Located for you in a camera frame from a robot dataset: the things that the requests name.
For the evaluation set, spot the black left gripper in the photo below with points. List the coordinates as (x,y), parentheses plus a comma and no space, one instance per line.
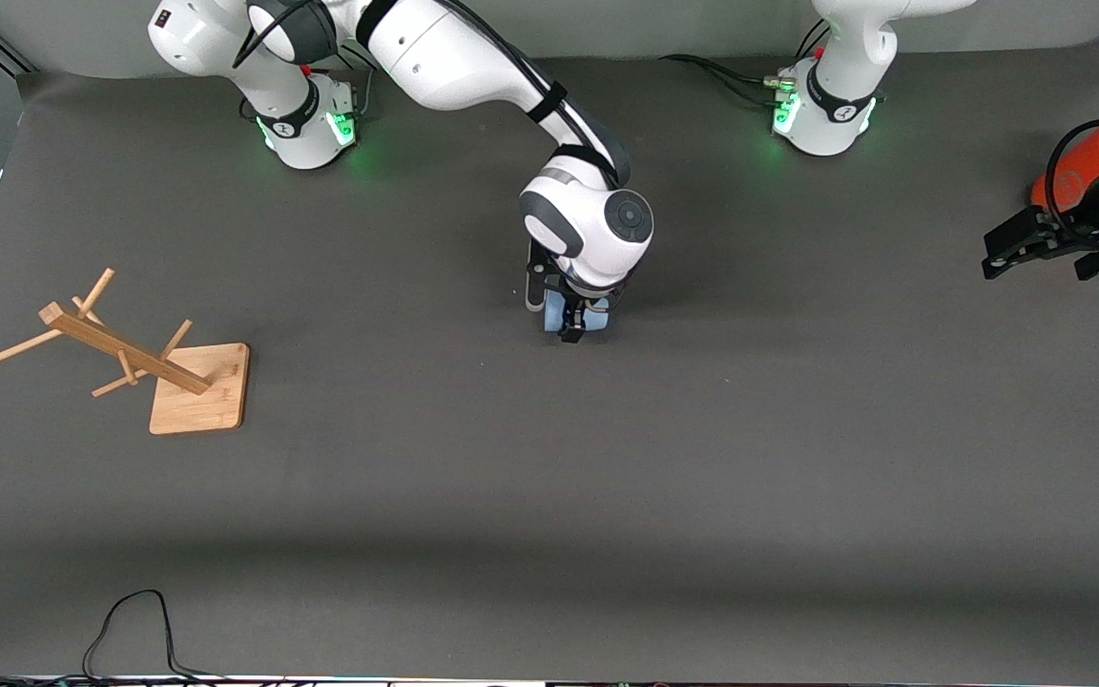
(1076,227)

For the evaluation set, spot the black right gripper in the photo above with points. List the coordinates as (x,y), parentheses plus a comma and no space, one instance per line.
(576,298)

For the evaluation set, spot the light blue plastic cup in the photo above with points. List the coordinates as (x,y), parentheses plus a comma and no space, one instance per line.
(552,315)

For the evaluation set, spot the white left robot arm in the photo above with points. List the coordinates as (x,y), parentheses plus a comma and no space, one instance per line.
(836,134)

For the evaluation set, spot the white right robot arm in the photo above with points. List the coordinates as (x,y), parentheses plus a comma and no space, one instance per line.
(454,57)

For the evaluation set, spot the orange cup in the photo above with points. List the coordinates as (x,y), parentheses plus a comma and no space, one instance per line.
(1088,164)

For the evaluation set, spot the wooden cup rack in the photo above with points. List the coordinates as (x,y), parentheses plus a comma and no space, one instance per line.
(216,401)

